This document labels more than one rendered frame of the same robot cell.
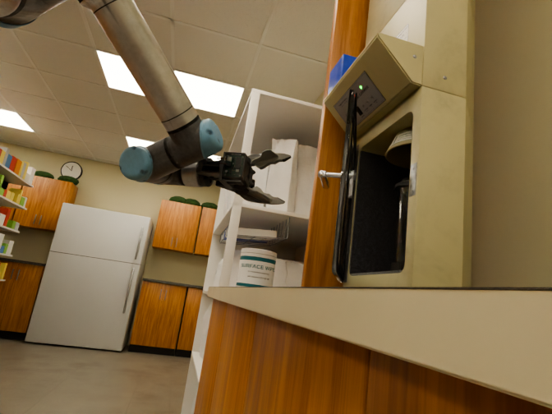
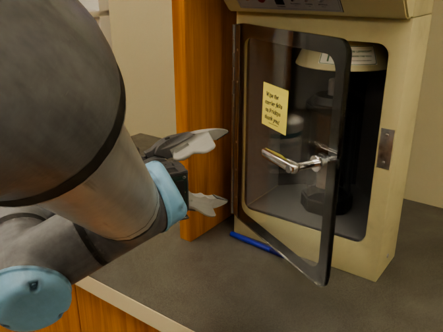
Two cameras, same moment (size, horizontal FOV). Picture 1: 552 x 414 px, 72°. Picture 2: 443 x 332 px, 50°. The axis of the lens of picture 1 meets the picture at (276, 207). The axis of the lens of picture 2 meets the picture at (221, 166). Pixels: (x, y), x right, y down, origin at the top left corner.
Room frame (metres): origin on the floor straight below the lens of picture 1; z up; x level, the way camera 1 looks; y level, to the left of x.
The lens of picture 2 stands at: (0.36, 0.43, 1.47)
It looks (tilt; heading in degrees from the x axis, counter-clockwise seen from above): 22 degrees down; 319
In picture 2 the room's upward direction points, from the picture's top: straight up
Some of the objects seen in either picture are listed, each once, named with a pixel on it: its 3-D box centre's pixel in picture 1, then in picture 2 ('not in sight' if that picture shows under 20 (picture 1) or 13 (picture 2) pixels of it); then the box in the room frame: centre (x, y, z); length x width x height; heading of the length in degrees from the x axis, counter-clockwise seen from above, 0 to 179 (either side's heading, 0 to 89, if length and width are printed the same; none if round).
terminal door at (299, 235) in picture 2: (346, 195); (279, 148); (0.88, -0.16, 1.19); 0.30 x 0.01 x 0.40; 166
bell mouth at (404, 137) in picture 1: (422, 146); (345, 48); (0.89, -0.34, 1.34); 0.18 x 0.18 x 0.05
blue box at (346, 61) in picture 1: (351, 81); not in sight; (0.97, -0.16, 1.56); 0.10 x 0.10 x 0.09; 12
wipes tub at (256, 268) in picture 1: (256, 271); not in sight; (1.40, 0.04, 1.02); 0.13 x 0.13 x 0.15
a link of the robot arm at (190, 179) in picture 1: (197, 170); not in sight; (0.90, 0.20, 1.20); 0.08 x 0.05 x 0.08; 166
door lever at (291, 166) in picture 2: (331, 180); (289, 159); (0.82, -0.12, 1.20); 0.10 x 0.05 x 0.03; 166
